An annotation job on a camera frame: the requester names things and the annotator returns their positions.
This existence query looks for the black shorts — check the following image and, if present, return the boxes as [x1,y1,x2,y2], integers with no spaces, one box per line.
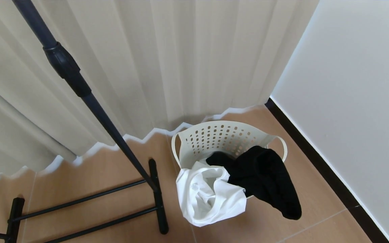
[206,145,302,220]

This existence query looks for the white laundry basket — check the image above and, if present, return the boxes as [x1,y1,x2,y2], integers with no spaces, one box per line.
[171,120,288,199]

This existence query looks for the black clothes rack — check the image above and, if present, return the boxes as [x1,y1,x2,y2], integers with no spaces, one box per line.
[0,0,170,243]

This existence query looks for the beige curtain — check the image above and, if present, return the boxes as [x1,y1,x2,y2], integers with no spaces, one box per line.
[0,0,320,185]

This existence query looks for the white garment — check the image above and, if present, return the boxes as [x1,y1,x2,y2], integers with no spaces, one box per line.
[176,160,248,227]

